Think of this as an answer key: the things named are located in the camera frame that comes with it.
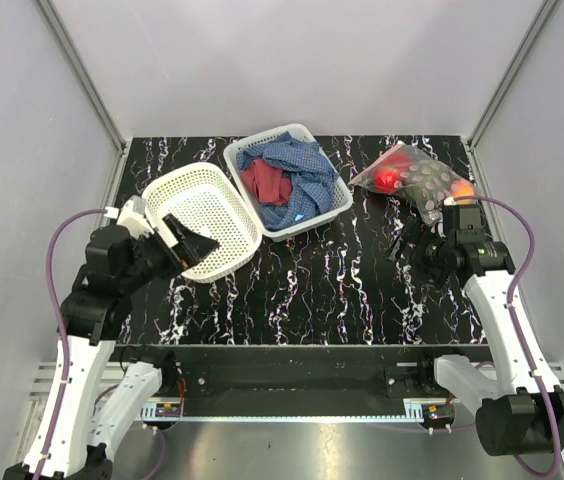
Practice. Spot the red fake pomegranate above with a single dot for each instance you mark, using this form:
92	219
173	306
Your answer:
398	162

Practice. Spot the empty white perforated basket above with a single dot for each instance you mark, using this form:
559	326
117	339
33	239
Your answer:
202	198

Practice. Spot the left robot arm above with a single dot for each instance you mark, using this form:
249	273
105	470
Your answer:
76	439

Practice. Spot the blue checkered cloth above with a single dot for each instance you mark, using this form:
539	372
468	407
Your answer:
311	173

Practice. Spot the orange fake fruit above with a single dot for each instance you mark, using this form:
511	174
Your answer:
461	189

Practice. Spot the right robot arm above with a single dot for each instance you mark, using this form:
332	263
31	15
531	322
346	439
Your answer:
521	410

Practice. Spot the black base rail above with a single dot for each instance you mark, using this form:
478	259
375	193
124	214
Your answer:
310	382

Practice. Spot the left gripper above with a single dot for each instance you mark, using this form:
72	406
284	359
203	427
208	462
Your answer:
193	246

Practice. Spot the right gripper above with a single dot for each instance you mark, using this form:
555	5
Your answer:
416	232

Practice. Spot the red fake apple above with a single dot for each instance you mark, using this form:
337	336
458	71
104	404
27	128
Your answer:
386	180

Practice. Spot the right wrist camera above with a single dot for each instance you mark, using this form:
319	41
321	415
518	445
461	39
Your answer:
462	224

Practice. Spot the clear zip top bag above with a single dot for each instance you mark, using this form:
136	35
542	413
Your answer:
364	179

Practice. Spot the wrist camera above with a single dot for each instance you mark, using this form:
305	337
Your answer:
128	221
462	224

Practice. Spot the white basket with clothes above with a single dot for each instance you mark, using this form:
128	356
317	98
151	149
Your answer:
343	197

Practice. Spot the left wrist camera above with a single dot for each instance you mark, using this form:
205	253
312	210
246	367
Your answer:
128	221

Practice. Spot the red cloth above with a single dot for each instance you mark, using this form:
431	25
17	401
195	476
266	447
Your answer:
267	183

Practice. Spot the green fake melon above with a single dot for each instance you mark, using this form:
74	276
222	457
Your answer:
426	185

